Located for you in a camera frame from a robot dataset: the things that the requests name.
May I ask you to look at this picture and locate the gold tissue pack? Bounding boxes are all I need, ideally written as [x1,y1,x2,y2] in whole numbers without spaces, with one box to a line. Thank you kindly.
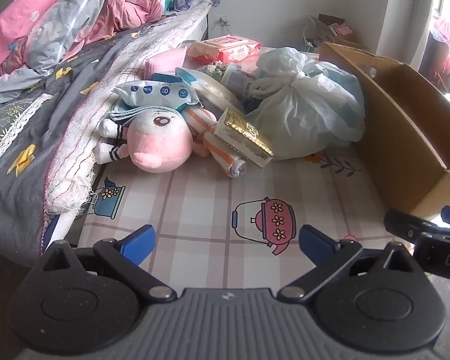
[214,108,274,168]

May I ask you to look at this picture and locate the plaid cartoon mattress cover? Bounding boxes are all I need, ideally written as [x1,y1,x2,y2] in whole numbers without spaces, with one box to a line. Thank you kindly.
[76,46,403,293]

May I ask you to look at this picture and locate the green white scrunchie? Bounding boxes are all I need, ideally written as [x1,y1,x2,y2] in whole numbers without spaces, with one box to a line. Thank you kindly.
[197,61,232,83]

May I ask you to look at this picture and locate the blue towels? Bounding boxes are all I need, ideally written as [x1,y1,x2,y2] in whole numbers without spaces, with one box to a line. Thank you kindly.
[107,106,180,124]

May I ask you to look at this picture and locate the grey bedsheet yellow bows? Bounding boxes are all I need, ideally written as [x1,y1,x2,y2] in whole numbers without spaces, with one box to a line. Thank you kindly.
[0,28,141,267]

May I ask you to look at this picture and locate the pink plush doll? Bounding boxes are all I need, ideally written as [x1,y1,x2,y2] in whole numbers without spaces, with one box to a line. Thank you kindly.
[95,106,217,173]

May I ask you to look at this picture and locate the orange striped rolled towel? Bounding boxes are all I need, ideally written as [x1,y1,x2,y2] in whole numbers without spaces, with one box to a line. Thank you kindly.
[181,106,247,179]

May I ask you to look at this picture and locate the small open cardboard box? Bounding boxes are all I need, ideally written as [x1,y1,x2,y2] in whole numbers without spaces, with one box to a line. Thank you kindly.
[311,14,368,50]

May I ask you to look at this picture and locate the red wet wipes pack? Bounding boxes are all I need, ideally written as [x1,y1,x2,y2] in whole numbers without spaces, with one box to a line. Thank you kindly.
[187,34,262,64]

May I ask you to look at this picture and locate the white tied plastic bag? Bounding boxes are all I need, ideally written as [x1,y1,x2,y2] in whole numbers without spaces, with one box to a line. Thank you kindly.
[246,47,365,160]

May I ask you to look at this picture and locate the large cardboard box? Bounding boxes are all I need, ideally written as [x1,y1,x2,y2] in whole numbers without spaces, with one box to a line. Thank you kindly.
[319,42,450,218]

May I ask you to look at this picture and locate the pink cloth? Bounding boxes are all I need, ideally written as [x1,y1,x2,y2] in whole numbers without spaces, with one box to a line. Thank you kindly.
[141,48,187,80]

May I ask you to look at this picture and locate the clear cotton swab bag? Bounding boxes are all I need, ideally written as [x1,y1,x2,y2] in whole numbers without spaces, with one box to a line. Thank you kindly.
[175,67,245,116]

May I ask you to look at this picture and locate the pink grey floral duvet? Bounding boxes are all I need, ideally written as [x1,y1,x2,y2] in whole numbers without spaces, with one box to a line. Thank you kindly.
[0,0,167,83]

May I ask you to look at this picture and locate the blue white wipes pack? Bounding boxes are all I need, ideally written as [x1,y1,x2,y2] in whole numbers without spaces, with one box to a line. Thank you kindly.
[113,80,201,110]

